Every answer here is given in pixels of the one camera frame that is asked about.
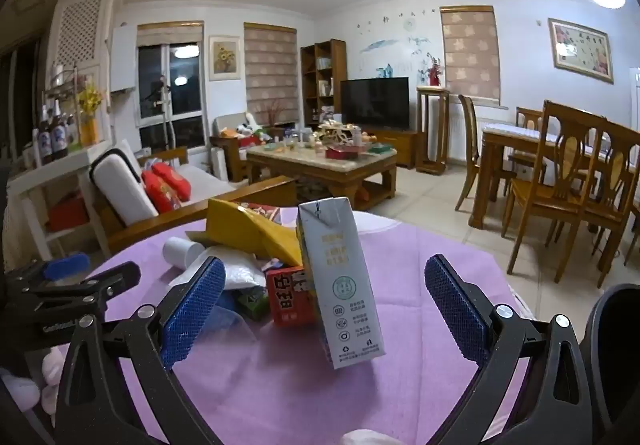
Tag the small red drink carton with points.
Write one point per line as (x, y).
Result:
(290, 297)

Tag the green packet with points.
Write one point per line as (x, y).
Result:
(255, 305)

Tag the white wall radiator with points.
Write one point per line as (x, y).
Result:
(455, 130)

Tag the framed sunflower painting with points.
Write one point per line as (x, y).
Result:
(225, 57)

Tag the wooden coffee table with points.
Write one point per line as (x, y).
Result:
(320, 170)

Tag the dark window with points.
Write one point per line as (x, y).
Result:
(185, 90)

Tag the wooden bookshelf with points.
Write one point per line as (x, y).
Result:
(340, 75)

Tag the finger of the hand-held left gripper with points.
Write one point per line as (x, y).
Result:
(112, 277)
(65, 266)

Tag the wide beige roller blind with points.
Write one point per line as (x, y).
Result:
(270, 67)

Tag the wooden dining table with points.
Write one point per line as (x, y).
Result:
(500, 140)

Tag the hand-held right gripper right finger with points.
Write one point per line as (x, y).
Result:
(457, 315)

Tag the wooden armchair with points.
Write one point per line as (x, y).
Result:
(230, 157)

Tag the white plastic cup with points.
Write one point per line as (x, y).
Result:
(180, 252)

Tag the black trash bin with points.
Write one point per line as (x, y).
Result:
(615, 350)

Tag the red printed cardboard box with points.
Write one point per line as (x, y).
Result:
(262, 213)

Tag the black flat television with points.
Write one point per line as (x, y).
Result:
(375, 102)

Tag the white shelf unit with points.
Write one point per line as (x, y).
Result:
(55, 162)

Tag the wooden television stand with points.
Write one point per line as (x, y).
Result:
(397, 145)

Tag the white plush dog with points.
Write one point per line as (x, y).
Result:
(247, 127)

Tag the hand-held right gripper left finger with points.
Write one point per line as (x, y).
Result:
(192, 310)

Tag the narrow beige roller blind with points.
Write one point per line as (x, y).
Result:
(470, 55)

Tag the framed floral picture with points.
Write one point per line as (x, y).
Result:
(580, 50)

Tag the yellow flowers in vase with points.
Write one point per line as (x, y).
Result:
(89, 100)

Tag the grey milk carton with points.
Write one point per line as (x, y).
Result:
(340, 275)

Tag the beer bottle blue label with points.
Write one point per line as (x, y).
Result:
(46, 142)
(59, 135)

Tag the red vase with branches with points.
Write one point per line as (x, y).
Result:
(434, 75)

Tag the red embroidered cushion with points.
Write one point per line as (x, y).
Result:
(172, 180)
(157, 192)

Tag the tall wooden plant stand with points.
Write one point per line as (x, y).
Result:
(433, 95)

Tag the wooden dining chair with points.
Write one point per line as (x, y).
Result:
(527, 117)
(622, 190)
(470, 125)
(550, 195)

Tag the silver foil bag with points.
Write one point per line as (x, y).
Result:
(237, 272)

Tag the purple tablecloth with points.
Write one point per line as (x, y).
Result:
(280, 375)

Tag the wooden sofa white cushions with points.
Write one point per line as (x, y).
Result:
(125, 190)

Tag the ornate fruit basket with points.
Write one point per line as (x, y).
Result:
(337, 132)

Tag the red storage box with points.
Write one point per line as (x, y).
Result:
(67, 215)

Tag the yellow snack bag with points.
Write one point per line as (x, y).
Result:
(240, 225)

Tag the white lattice cabinet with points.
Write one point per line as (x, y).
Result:
(80, 30)

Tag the small items on coffee table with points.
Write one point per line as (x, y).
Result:
(295, 140)

